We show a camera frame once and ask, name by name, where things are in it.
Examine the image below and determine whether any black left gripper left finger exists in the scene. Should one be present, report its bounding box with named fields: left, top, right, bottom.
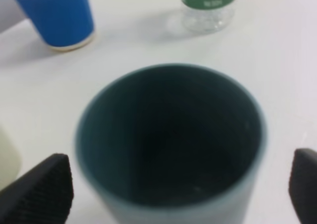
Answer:
left=0, top=154, right=74, bottom=224

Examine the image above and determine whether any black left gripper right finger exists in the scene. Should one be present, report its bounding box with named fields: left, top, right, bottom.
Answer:
left=289, top=148, right=317, bottom=224

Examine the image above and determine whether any teal plastic cup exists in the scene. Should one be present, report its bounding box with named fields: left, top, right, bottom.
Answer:
left=75, top=63, right=267, bottom=224

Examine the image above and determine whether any clear green-label water bottle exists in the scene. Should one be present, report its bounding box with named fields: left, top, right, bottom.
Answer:
left=181, top=0, right=235, bottom=34

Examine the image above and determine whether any pale yellow-green plastic cup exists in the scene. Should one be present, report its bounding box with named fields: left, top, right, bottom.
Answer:
left=0, top=128, right=21, bottom=190

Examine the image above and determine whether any blue sleeved paper cup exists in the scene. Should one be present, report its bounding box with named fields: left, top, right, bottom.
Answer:
left=16, top=0, right=95, bottom=52

